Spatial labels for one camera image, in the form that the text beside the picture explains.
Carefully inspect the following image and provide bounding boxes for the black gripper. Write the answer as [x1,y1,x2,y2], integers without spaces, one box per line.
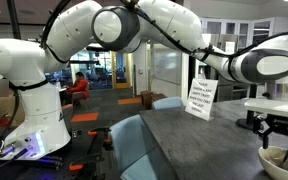
[252,113,288,155]

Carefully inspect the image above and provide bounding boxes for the white round bowl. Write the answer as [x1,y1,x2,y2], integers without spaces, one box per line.
[257,145,288,180]

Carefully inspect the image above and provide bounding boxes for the white paper sign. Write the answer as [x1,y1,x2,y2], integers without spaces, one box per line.
[184,78,219,122]

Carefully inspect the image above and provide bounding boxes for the white glass door cabinets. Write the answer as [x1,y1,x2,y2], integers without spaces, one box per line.
[199,17,287,56]

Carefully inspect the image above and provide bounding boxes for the small light blue chair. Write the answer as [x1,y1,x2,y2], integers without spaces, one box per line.
[151,96,184,111]

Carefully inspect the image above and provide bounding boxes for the brown wooden bench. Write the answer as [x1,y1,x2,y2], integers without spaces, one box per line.
[140,89,168,110]

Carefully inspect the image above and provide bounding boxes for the large light blue chair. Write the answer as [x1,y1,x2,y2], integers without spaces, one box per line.
[109,114,179,180]

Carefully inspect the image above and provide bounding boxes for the black stand with orange clamps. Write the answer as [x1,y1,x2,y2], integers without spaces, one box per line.
[68,125,114,180]

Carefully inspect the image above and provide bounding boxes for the person in red jacket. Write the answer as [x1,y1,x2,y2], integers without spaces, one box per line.
[63,71,91,106]

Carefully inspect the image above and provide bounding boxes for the person in beige top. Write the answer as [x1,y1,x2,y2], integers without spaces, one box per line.
[0,78,26,128]

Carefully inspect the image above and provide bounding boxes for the black ceiling pillar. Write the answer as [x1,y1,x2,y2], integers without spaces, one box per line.
[6,0,22,40]

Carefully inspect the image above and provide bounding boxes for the black table pedestal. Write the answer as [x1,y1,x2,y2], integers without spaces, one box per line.
[235,83,259,131]

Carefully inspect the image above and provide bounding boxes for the wall whiteboard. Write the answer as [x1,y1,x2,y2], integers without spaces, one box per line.
[151,44,183,85]

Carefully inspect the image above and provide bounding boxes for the yellow door frame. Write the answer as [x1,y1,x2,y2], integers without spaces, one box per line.
[110,51,132,90]

